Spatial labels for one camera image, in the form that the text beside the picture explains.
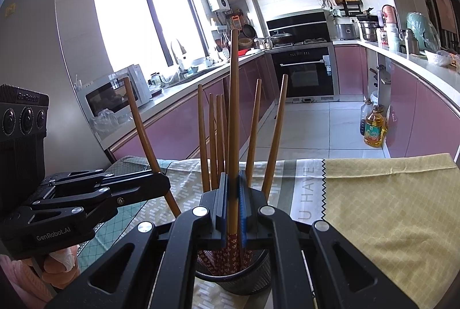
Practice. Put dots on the green wrapped bundle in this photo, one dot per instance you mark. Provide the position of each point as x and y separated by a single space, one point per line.
422 30

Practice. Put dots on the black wall rack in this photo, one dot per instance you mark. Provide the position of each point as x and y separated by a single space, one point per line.
345 8

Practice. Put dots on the red-tipped wooden chopstick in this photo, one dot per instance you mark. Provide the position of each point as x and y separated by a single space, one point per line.
145 132
234 96

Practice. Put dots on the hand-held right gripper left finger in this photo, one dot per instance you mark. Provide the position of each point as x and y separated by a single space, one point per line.
222 215

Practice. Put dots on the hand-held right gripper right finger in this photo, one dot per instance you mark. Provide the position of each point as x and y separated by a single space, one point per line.
246 215

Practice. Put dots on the pink kettle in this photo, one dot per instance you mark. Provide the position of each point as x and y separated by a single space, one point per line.
390 16

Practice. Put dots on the steel thermos flask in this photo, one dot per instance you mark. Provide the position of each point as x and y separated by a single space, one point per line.
411 43

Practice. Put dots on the yellow cooking oil bottle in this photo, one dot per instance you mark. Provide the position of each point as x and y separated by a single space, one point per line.
375 129

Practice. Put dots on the dark wok with lid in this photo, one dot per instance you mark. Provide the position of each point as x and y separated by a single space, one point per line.
281 38

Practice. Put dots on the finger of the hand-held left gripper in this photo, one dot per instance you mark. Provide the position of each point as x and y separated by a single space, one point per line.
90 177
143 186

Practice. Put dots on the grey refrigerator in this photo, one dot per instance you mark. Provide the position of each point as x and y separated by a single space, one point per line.
43 43

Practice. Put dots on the kitchen window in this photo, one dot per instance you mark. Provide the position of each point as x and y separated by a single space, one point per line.
143 25

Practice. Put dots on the black built-in oven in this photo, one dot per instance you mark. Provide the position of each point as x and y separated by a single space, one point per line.
305 75

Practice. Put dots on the steel stock pot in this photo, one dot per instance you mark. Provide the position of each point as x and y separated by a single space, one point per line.
368 30

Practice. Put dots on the patchwork patterned tablecloth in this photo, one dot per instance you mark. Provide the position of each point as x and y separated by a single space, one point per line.
377 194

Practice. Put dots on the hanging black frying pan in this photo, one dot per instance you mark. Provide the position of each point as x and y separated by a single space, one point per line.
248 31

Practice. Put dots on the black range hood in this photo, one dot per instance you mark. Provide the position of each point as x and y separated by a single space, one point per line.
302 23

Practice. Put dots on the person's left hand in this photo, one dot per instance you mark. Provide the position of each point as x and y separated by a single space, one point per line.
61 260

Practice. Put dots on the black mesh utensil holder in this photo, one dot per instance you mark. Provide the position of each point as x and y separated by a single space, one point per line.
230 285

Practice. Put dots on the dark liquid plastic bottle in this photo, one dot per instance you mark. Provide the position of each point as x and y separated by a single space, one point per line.
364 114

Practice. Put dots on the silver rice cooker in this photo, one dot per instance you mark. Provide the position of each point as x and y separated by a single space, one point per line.
346 32

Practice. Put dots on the clear plastic bag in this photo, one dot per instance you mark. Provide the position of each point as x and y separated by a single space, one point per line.
104 122

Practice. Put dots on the bunch of wooden chopsticks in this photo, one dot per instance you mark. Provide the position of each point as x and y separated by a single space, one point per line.
203 136

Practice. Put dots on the white microwave oven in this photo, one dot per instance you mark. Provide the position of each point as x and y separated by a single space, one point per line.
118 89

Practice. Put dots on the pink lower kitchen cabinets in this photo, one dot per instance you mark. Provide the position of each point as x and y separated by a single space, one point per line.
172 122
413 107

